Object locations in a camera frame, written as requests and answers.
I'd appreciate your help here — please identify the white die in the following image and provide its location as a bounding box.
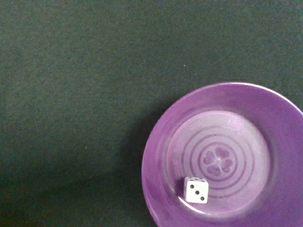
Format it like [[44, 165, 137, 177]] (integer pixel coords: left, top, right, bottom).
[[184, 176, 209, 204]]

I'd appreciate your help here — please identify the purple plastic bowl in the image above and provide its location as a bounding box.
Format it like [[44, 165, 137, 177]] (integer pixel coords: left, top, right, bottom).
[[142, 82, 303, 227]]

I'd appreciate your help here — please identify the black tablecloth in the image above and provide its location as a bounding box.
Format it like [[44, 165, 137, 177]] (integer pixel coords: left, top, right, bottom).
[[0, 0, 303, 227]]

